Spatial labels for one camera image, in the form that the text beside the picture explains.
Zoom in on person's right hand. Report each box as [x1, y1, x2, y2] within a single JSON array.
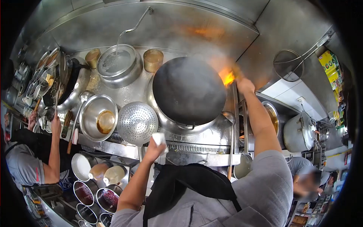
[[234, 74, 256, 96]]

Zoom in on person's left hand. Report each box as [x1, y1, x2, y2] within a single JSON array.
[[144, 136, 168, 164]]

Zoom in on white cloth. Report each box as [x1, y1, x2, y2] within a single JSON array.
[[151, 132, 169, 156]]

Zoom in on perforated steel strainer ladle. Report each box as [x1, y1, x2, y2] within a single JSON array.
[[116, 101, 159, 163]]

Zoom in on steel wok range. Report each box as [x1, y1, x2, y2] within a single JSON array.
[[57, 45, 242, 167]]

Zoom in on steel stockpot with brown broth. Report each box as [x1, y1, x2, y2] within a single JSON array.
[[261, 101, 281, 137]]

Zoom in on large black wok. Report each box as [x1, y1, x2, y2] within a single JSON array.
[[152, 57, 227, 126]]

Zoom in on yellowish sauce bottle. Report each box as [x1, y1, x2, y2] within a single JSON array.
[[103, 165, 127, 185]]

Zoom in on brown sauce bottle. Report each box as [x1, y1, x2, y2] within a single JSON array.
[[88, 162, 113, 181]]

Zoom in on steel container of red sauce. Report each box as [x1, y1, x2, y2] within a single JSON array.
[[73, 179, 99, 207], [96, 185, 123, 214]]

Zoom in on steel bowl with brown sauce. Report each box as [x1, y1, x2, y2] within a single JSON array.
[[79, 94, 119, 142]]

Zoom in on large aluminium pot with lid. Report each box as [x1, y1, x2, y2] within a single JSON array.
[[283, 111, 317, 154]]

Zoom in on steel pan with white inside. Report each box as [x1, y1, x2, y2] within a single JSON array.
[[71, 153, 99, 182]]

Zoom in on brass-coloured cup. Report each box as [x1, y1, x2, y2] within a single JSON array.
[[85, 48, 102, 69], [143, 49, 164, 73]]

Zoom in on empty steel container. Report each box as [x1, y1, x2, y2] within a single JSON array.
[[99, 212, 113, 227], [76, 203, 101, 225]]

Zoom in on long steel ladle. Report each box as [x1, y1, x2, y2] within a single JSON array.
[[67, 90, 95, 155]]

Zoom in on steel pot of water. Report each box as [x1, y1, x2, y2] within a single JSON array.
[[97, 44, 143, 89]]

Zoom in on shelf with colourful packets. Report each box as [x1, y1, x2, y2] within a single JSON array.
[[318, 50, 348, 128]]

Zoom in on bamboo wok brush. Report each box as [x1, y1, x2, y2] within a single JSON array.
[[61, 110, 74, 139]]

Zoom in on person's body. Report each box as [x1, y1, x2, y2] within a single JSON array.
[[109, 150, 294, 227]]

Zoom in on small black wok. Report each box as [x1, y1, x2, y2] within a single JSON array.
[[43, 57, 90, 107]]

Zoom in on steel water tap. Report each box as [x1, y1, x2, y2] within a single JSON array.
[[115, 6, 154, 54]]

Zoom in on row of steel seasoning bowls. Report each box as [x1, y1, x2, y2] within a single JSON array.
[[17, 47, 61, 117]]

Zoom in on steel ladle with wooden handle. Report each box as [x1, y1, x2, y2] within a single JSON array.
[[221, 111, 237, 181]]

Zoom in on wire skimmer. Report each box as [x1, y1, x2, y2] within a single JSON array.
[[273, 34, 332, 83]]

